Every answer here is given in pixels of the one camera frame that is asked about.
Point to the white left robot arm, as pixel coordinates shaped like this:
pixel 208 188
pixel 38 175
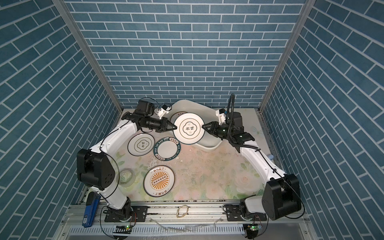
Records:
pixel 96 167

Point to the white clover plate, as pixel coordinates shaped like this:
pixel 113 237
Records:
pixel 141 144
pixel 189 128

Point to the beige rubber band loop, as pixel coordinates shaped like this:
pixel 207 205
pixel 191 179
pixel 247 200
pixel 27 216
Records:
pixel 182 211

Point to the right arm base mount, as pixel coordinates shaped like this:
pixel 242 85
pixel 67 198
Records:
pixel 237 213

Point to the green rim plate left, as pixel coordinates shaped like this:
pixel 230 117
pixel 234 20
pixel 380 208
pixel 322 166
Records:
pixel 167 149

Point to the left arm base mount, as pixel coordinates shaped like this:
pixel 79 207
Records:
pixel 126 214

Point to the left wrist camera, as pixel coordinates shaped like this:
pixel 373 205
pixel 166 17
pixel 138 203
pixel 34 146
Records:
pixel 164 109

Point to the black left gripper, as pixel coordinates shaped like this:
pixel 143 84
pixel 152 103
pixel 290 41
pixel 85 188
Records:
pixel 162 125

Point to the clear tape roll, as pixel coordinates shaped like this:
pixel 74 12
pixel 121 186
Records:
pixel 127 177

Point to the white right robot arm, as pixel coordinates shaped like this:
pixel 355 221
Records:
pixel 281 196

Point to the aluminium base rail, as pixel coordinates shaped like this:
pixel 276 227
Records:
pixel 176 212

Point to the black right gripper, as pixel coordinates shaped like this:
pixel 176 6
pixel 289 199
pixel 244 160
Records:
pixel 214 130

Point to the orange sunburst plate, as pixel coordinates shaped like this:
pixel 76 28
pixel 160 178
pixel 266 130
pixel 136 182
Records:
pixel 176 115
pixel 159 181

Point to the white plastic bin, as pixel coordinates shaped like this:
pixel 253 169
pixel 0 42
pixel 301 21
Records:
pixel 208 143

